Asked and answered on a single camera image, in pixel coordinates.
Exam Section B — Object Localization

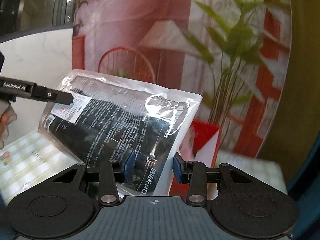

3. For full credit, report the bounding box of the person's left hand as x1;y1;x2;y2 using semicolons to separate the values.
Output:
0;106;17;150

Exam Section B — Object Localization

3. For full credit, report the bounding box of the window with dark frame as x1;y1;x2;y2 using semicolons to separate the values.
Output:
1;0;76;36

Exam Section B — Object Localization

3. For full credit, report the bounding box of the red strawberry cardboard box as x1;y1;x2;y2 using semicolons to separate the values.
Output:
169;120;220;196

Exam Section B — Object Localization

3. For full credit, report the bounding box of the printed room scene backdrop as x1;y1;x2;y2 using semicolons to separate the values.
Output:
72;0;292;157

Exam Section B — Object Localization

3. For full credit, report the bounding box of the black white mask pack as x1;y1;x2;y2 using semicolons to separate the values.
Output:
39;69;202;196

